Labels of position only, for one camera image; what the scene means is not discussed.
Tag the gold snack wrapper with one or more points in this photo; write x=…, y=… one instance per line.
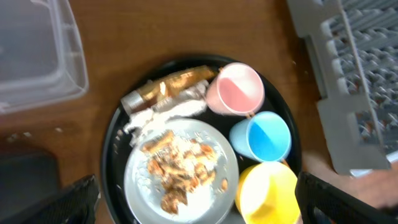
x=167, y=87

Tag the blue cup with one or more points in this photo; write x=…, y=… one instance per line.
x=265, y=137

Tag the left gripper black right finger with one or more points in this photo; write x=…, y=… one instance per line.
x=320, y=202

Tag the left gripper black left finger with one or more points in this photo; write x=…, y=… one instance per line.
x=76, y=203

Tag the white napkin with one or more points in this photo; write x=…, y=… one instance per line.
x=188, y=103

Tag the pink cup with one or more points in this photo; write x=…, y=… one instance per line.
x=237, y=90

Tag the grey dishwasher rack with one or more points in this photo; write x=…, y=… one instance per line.
x=352, y=45

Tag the clear plastic waste bin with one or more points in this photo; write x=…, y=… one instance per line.
x=42, y=57

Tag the black rectangular tray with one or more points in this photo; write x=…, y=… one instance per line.
x=27, y=177

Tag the peanut shells and rice scraps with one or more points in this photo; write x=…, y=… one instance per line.
x=182, y=165

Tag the grey plate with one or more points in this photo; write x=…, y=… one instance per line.
x=210, y=204

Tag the yellow bowl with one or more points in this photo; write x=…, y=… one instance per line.
x=266, y=194

